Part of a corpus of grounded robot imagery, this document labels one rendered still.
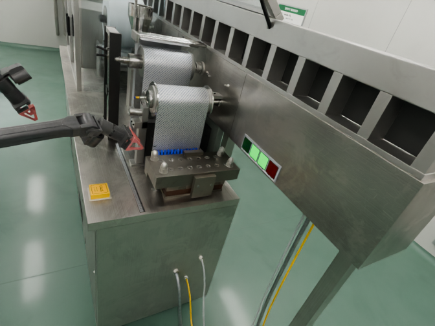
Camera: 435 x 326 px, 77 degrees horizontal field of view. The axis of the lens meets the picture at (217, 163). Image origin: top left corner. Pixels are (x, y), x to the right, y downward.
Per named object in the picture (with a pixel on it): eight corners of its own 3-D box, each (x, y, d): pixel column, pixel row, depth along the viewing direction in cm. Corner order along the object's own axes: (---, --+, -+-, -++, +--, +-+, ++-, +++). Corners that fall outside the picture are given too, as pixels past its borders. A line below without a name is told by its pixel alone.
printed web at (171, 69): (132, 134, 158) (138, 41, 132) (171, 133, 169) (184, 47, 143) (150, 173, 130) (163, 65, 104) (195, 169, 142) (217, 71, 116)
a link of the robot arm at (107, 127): (100, 123, 103) (100, 113, 107) (89, 134, 106) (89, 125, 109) (116, 130, 108) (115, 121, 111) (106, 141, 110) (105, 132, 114)
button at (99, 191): (89, 189, 113) (89, 184, 111) (107, 187, 116) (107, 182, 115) (90, 200, 108) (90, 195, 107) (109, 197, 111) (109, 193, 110)
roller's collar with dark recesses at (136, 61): (126, 65, 131) (127, 51, 128) (139, 66, 134) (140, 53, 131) (129, 69, 127) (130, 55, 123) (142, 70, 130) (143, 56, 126)
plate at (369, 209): (122, 29, 292) (123, -3, 277) (147, 33, 306) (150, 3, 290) (353, 271, 74) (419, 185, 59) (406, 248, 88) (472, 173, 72)
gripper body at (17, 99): (25, 94, 121) (12, 80, 115) (32, 103, 115) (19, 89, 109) (10, 102, 119) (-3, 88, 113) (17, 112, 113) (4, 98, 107)
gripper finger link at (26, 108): (39, 111, 125) (25, 95, 118) (45, 118, 122) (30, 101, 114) (26, 119, 123) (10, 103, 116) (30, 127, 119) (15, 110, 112)
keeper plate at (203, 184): (189, 195, 122) (193, 175, 116) (209, 192, 127) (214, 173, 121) (191, 198, 120) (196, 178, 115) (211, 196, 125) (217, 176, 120)
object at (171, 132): (151, 152, 125) (156, 114, 115) (198, 149, 136) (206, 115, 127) (152, 152, 124) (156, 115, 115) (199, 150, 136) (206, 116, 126)
